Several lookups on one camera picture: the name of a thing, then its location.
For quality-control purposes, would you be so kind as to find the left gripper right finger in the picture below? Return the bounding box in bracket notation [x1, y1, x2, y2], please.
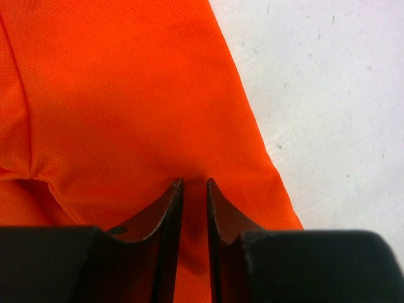
[207, 179, 403, 302]

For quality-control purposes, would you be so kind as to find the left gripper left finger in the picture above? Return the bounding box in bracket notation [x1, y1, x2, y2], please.
[1, 179, 184, 302]

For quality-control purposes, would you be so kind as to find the orange t shirt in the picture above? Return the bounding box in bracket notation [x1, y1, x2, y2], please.
[1, 1, 302, 302]

